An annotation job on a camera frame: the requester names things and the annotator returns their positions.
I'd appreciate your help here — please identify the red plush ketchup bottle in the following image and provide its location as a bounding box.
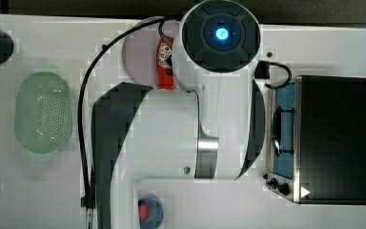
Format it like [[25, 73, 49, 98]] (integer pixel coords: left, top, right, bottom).
[[156, 39, 174, 90]]

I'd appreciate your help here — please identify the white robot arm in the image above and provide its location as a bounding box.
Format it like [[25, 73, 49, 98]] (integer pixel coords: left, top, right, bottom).
[[91, 0, 266, 229]]

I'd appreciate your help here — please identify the red ball in bowl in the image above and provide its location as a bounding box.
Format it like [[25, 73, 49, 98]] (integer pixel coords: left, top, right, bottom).
[[138, 202, 150, 220]]

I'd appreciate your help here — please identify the blue bowl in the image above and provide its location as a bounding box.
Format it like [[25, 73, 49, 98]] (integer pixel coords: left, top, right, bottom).
[[138, 195, 164, 229]]

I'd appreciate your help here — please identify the black toaster oven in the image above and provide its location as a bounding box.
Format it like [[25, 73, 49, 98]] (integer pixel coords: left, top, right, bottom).
[[264, 75, 366, 205]]

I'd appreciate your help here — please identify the green perforated colander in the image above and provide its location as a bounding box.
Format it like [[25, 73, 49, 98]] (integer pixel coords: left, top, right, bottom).
[[13, 69, 73, 160]]

